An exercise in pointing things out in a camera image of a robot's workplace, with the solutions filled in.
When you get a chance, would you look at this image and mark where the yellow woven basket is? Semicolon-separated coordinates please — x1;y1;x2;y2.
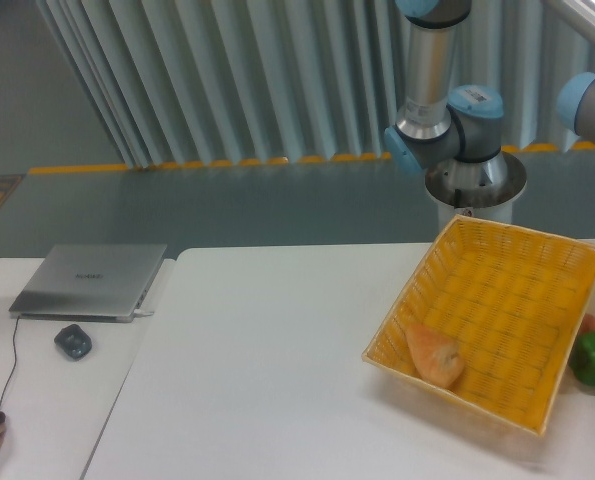
362;215;595;436

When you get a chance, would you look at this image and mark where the orange vegetable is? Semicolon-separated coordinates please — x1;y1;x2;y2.
578;313;595;335

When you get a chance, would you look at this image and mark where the white usb cable plug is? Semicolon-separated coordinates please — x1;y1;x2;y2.
134;309;154;318

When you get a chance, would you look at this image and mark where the bread loaf piece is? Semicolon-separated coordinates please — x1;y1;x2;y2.
405;323;466;389

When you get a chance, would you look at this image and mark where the green bell pepper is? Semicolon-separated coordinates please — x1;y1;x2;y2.
568;330;595;386

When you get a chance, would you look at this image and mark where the silver closed laptop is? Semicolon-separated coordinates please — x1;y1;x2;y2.
9;244;167;323

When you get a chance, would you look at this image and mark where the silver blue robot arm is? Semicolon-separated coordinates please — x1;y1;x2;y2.
384;1;595;229

